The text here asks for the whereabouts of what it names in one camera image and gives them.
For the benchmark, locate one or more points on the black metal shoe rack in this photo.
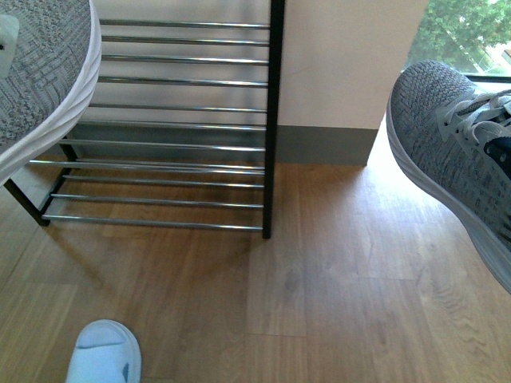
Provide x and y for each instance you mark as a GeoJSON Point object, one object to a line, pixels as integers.
{"type": "Point", "coordinates": [181, 128]}

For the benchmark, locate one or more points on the grey sneaker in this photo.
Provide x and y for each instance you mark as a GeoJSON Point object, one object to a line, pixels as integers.
{"type": "Point", "coordinates": [451, 138]}
{"type": "Point", "coordinates": [50, 59]}

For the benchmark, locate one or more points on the light blue slipper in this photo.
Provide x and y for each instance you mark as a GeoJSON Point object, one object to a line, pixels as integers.
{"type": "Point", "coordinates": [105, 351]}

